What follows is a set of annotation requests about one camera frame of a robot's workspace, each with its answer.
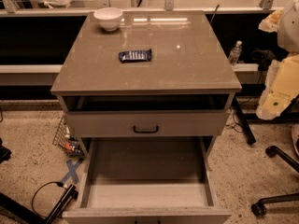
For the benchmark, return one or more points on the white ceramic bowl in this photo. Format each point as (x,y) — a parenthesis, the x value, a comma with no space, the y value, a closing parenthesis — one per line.
(108,18)

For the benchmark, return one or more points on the grey middle drawer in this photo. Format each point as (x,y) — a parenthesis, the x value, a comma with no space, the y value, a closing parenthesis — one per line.
(120,124)

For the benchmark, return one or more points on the wire mesh basket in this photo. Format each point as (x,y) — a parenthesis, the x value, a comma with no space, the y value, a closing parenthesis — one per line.
(66,142)

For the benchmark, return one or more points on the clear plastic water bottle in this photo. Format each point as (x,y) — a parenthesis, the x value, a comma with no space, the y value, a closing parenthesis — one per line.
(235,53)

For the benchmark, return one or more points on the black stand leg left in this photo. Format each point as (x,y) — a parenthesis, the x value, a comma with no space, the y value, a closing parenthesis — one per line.
(42,210)

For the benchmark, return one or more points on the grey drawer cabinet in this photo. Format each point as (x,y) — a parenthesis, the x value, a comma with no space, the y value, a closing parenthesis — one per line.
(188,70)

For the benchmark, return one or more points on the black table leg right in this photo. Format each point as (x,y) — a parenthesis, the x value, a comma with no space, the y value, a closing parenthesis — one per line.
(244,124)

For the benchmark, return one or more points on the black drawer handle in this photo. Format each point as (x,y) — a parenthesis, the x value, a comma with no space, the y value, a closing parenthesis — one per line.
(146,130)

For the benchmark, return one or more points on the black bag on ledge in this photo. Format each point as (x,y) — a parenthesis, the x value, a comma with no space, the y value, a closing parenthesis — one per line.
(263,58)

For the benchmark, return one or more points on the grey open bottom drawer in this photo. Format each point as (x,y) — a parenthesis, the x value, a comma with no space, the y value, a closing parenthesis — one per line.
(146,181)

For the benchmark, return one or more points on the blue snack bar wrapper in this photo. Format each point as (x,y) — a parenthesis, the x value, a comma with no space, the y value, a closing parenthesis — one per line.
(134,56)

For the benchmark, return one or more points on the white yellow robot arm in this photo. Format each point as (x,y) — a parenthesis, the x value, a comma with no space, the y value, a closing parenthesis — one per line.
(282,80)

